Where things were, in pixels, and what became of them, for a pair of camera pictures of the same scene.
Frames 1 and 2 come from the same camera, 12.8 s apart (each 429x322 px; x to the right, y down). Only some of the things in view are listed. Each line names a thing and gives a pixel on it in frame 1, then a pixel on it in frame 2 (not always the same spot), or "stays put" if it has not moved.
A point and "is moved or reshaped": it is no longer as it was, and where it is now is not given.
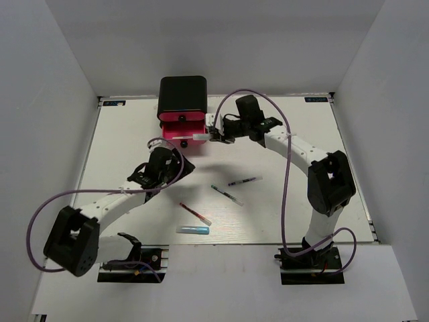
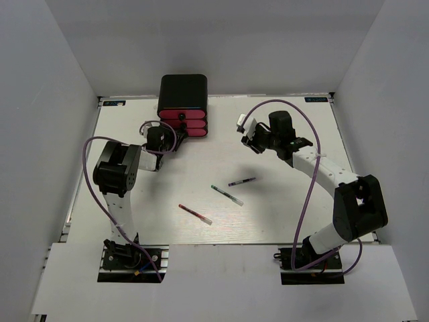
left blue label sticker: x=114 y=103 stays put
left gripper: x=177 y=166 to x=168 y=132
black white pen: x=227 y=195 stays put
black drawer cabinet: x=182 y=94 stays put
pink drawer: x=171 y=129 is moved or reshaped
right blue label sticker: x=316 y=99 stays put
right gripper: x=226 y=138 to x=253 y=144
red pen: x=196 y=214 stays put
